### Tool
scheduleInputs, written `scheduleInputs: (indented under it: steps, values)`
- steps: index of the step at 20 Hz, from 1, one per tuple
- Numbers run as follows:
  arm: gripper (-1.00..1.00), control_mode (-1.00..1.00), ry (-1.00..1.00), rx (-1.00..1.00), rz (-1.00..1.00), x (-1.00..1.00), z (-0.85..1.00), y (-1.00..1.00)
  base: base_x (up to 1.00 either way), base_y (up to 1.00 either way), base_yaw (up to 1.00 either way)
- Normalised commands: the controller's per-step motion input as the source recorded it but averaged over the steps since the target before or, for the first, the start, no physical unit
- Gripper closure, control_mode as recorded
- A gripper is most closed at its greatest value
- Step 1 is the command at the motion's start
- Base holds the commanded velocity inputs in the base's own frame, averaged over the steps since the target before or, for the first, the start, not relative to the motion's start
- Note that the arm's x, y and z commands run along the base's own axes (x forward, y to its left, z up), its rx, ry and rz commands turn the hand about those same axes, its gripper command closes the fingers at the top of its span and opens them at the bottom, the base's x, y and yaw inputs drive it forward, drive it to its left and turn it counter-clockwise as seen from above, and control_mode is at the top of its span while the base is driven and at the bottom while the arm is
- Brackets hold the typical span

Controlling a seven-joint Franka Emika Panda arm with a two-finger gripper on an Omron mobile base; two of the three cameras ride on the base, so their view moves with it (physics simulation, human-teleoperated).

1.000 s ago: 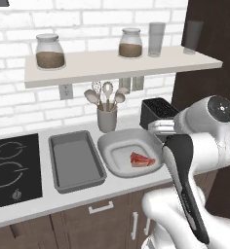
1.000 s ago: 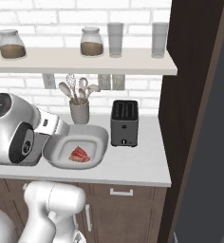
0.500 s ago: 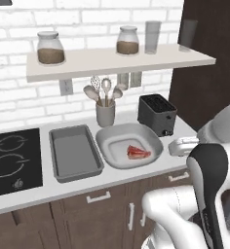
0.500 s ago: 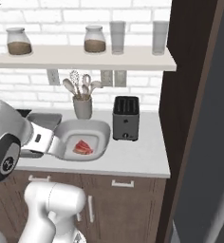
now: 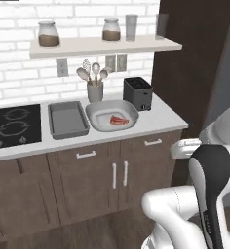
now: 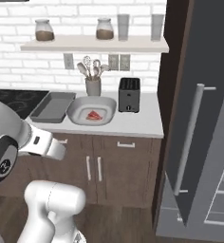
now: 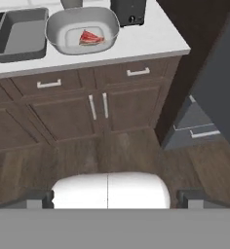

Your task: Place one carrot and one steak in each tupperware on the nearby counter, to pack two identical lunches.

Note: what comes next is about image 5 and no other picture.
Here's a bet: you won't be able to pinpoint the white cupboard door handle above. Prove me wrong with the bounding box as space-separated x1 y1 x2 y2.
111 162 118 190
122 160 129 188

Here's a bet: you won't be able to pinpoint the tall dark brown cabinet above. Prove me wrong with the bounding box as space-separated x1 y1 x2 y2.
151 0 230 188

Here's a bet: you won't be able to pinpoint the narrow brown drawer front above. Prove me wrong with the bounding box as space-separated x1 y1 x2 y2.
119 128 183 155

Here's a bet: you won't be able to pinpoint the grey rectangular tupperware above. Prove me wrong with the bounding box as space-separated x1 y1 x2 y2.
47 100 91 141

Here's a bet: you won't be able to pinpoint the grey wall outlet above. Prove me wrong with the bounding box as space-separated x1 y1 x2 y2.
56 57 70 78
104 54 117 73
116 53 128 73

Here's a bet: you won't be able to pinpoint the small glass jar brown contents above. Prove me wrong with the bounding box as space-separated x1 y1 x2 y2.
101 18 122 42

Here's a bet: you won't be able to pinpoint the wide brown drawer front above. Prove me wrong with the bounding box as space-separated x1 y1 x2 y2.
46 139 122 163

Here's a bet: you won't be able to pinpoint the metal whisk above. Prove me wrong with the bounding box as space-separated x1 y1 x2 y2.
82 58 93 83

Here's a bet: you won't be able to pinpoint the dark tinted drinking glass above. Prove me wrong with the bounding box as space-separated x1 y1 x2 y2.
155 13 170 41

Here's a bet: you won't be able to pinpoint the wooden spoon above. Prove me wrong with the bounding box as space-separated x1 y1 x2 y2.
91 61 102 86
76 66 92 87
98 68 109 84

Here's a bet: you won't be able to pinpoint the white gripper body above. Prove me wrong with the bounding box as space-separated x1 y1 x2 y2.
170 138 203 160

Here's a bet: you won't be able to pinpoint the red raw steak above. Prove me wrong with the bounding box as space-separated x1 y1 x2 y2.
109 114 131 126

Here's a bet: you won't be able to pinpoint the grey utensil pot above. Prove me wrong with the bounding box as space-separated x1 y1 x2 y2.
87 81 104 103

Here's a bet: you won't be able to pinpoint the brown cupboard door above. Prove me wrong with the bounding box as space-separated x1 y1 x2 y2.
118 145 179 212
55 155 120 226

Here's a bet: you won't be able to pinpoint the wide glass jar brown contents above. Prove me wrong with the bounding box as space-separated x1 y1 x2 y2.
37 20 61 48

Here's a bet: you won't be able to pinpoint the black toaster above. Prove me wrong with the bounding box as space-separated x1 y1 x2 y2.
122 76 154 112

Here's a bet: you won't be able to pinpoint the white drawer handle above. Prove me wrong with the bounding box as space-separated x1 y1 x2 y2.
75 150 97 160
143 138 164 147

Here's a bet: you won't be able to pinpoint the pale grey rounded tupperware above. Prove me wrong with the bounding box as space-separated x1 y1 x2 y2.
85 99 140 132

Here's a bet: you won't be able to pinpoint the black hob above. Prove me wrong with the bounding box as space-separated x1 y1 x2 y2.
0 103 43 151

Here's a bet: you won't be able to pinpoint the white wall shelf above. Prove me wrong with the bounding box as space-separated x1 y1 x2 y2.
29 34 183 60

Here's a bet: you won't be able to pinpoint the brown cupboard under hob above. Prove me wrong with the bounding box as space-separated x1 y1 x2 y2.
0 151 62 245

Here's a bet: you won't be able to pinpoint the clear drinking glass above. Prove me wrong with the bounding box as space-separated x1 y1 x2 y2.
125 14 139 43

